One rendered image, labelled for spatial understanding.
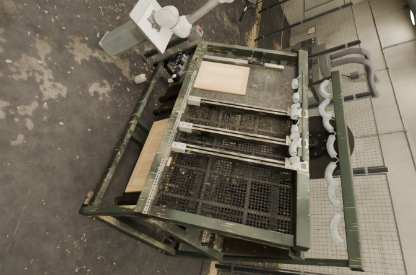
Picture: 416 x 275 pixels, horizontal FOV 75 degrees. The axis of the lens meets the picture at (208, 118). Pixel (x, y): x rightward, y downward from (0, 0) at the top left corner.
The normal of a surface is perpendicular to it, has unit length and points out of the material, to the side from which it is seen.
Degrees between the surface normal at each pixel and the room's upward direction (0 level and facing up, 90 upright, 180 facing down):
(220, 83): 57
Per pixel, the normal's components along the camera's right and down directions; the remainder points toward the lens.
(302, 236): 0.00, -0.61
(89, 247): 0.82, -0.19
